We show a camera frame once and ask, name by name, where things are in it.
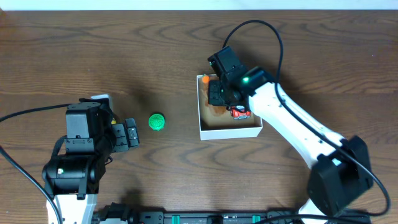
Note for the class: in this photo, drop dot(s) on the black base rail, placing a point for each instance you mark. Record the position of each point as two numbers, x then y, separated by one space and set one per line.
119 213

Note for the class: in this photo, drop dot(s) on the red toy fire truck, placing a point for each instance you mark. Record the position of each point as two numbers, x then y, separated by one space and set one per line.
240 112

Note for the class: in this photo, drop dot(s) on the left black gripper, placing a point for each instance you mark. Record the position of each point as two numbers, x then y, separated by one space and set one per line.
120 137

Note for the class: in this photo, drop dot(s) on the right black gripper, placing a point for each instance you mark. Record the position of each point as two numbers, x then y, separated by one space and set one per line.
214 98

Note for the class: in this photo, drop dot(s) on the white cardboard box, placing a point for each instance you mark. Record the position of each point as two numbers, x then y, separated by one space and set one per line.
225 127

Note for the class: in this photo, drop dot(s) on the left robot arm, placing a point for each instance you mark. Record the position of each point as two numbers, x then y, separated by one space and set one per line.
72 179

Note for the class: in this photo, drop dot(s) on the green ribbed toy top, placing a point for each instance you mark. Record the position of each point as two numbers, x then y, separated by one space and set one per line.
156 122

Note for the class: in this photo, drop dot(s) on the brown plush toy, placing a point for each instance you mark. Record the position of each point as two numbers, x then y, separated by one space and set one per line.
207 109

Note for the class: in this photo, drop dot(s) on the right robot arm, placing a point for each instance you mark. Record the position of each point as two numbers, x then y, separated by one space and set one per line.
339 167

